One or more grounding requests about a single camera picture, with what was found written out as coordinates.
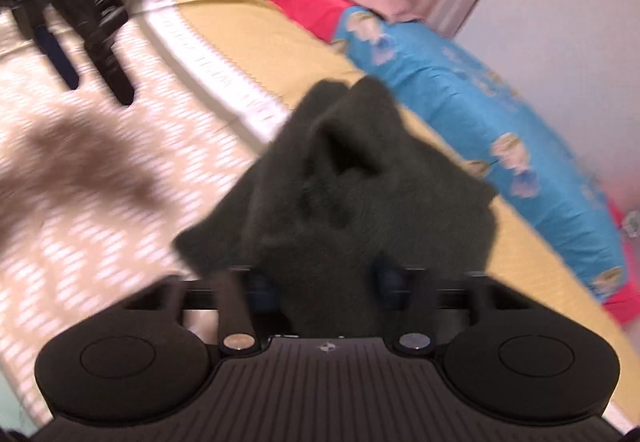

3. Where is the dark green knit sweater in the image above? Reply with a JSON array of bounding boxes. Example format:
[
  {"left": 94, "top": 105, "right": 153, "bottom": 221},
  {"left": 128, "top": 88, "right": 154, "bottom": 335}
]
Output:
[{"left": 172, "top": 76, "right": 501, "bottom": 339}]

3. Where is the beige and yellow patterned bedsheet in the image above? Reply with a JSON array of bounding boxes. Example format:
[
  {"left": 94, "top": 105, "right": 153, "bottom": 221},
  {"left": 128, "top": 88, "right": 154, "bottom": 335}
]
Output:
[{"left": 0, "top": 0, "right": 631, "bottom": 428}]

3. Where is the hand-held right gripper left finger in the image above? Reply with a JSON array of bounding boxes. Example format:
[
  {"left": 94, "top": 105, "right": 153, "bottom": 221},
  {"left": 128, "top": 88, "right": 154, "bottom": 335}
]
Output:
[{"left": 122, "top": 266, "right": 282, "bottom": 354}]

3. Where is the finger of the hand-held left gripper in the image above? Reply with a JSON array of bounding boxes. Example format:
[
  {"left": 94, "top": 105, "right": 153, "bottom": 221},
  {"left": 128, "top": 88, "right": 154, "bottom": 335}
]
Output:
[
  {"left": 84, "top": 17, "right": 137, "bottom": 107},
  {"left": 31, "top": 15, "right": 82, "bottom": 92}
]

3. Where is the blue floral pillow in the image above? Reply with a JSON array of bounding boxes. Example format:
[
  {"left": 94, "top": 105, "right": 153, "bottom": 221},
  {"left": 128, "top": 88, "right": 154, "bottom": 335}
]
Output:
[{"left": 272, "top": 0, "right": 640, "bottom": 323}]

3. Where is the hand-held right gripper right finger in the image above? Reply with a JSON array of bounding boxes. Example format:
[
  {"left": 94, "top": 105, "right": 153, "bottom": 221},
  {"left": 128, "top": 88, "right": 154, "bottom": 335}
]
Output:
[{"left": 370, "top": 255, "right": 533, "bottom": 355}]

